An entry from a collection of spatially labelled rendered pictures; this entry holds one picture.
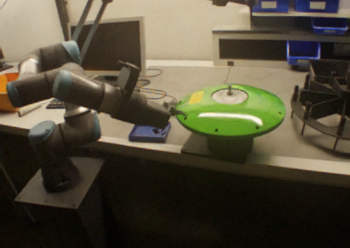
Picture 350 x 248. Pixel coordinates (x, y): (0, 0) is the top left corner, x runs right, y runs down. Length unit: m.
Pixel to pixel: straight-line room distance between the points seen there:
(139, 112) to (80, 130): 0.29
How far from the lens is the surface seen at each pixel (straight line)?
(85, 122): 0.82
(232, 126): 0.63
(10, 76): 1.81
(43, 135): 0.81
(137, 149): 0.87
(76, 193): 0.87
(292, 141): 0.88
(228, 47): 1.63
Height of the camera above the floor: 1.41
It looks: 29 degrees down
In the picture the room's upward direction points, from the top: 6 degrees counter-clockwise
